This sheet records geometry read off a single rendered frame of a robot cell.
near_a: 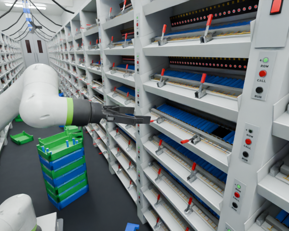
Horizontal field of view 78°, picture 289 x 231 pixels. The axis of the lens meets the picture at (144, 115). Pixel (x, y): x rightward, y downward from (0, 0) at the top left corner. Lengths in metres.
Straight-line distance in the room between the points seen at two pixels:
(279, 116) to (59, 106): 0.61
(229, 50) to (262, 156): 0.32
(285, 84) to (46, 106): 0.63
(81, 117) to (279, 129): 0.56
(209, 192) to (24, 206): 0.83
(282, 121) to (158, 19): 0.80
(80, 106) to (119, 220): 1.23
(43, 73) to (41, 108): 0.14
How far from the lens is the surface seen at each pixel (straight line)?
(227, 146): 0.73
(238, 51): 0.62
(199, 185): 0.88
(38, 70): 0.67
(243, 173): 0.67
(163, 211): 1.29
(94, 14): 2.44
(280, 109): 0.58
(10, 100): 0.76
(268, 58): 0.56
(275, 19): 0.57
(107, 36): 1.71
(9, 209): 1.07
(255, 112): 0.59
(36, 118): 0.59
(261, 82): 0.57
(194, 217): 1.02
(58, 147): 1.76
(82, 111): 0.60
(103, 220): 1.69
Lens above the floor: 1.27
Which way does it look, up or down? 19 degrees down
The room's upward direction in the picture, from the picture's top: straight up
